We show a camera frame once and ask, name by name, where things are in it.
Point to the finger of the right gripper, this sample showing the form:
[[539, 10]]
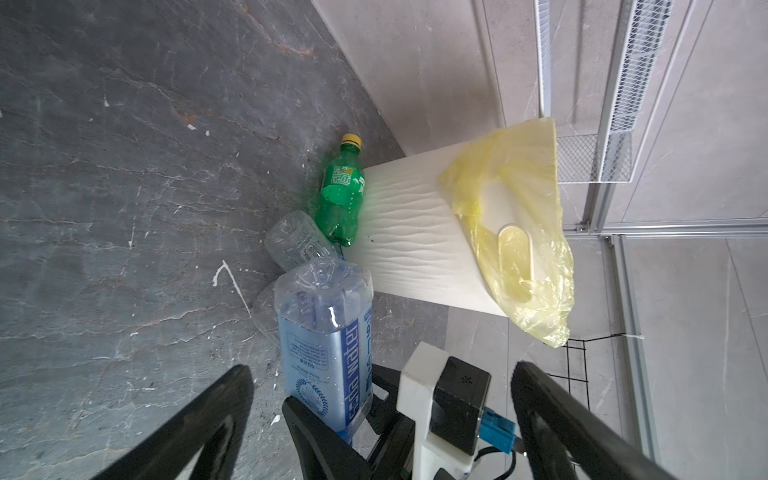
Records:
[[322, 453], [384, 411]]

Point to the green bottle near bin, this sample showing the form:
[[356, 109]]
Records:
[[342, 193]]

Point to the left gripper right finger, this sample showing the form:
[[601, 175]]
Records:
[[558, 432]]

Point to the blue label bottle white cap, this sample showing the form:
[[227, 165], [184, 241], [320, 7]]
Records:
[[295, 239]]

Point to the white wire mesh basket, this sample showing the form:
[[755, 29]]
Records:
[[607, 156]]

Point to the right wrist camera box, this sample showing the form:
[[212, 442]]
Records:
[[446, 398]]

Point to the clear bottle blue cap bottom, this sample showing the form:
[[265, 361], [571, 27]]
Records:
[[324, 314]]

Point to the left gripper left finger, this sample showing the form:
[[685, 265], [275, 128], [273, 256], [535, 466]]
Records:
[[208, 432]]

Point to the white bin with yellow bag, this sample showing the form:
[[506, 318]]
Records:
[[476, 225]]

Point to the black wire hook rack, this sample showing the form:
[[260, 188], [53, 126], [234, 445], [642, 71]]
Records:
[[577, 364]]

